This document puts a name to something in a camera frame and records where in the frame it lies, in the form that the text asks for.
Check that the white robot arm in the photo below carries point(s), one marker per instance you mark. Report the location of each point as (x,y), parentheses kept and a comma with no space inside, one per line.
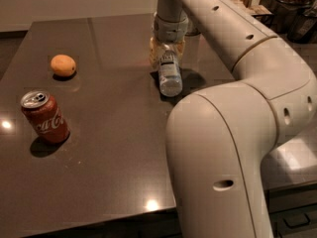
(216,137)

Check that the black wire napkin basket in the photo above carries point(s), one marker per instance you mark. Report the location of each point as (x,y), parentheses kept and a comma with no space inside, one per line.
(259,12)

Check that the dark round container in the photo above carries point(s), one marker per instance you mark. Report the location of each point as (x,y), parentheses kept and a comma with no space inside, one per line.
(302,28)

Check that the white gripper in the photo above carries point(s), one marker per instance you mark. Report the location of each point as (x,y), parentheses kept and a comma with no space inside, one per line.
(169,30)

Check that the snack jar on stand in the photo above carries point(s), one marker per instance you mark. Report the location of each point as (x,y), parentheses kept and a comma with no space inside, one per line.
(283,13)

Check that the drawer handle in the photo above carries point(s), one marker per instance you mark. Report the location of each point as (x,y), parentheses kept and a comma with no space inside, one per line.
(297,221)

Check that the red coca-cola can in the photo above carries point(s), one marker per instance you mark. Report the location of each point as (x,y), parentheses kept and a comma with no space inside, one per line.
(43,113)

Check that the orange fruit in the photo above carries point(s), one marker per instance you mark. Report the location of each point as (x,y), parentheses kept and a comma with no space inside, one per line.
(63,65)

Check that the clear plastic water bottle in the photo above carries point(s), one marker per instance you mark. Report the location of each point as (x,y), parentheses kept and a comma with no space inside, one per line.
(170,81)

